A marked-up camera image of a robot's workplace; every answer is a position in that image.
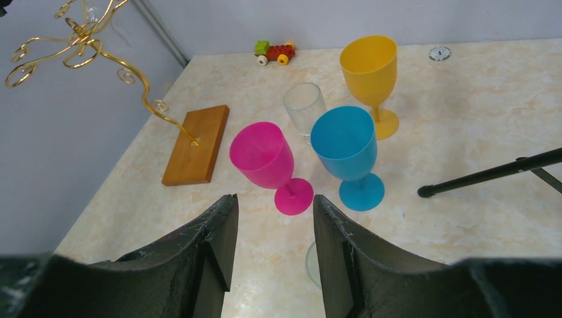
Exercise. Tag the small metal washer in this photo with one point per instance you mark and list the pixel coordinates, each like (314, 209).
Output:
(439, 54)

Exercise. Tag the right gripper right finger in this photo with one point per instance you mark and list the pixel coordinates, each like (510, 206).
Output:
(364, 275)

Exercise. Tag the pink plastic wine glass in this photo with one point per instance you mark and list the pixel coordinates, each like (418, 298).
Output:
(262, 154)

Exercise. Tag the wooden rack base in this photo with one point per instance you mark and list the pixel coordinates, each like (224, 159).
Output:
(193, 163)

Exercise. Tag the black perforated music stand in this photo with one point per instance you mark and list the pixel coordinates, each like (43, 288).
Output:
(534, 164)

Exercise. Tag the gold wire wine glass rack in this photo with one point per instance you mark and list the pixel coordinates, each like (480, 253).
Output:
(83, 46)

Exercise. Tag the blue plastic wine glass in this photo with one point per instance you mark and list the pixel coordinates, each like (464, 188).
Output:
(345, 142)

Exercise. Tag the colourful toy train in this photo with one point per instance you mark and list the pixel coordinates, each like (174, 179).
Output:
(265, 52)

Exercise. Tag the yellow plastic wine glass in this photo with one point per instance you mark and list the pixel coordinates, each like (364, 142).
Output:
(370, 68)

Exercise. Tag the clear wine glass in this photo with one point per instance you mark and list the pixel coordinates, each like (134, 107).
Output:
(304, 104)
(312, 265)

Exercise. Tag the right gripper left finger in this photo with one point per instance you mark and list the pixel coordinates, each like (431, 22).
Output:
(185, 273)

